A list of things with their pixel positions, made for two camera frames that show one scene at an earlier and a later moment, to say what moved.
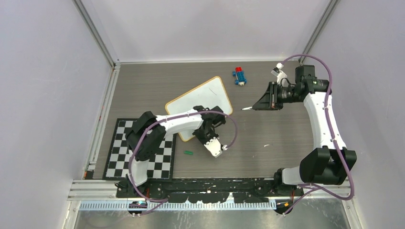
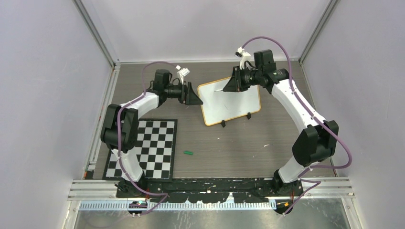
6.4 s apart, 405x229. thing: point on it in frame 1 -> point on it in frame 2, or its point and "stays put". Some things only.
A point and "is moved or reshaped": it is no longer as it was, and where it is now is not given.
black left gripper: [196, 133] -> [188, 96]
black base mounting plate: [209, 190] stays put
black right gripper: [270, 101] -> [235, 84]
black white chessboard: [160, 167] stays put
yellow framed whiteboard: [211, 93] is moved or reshaped
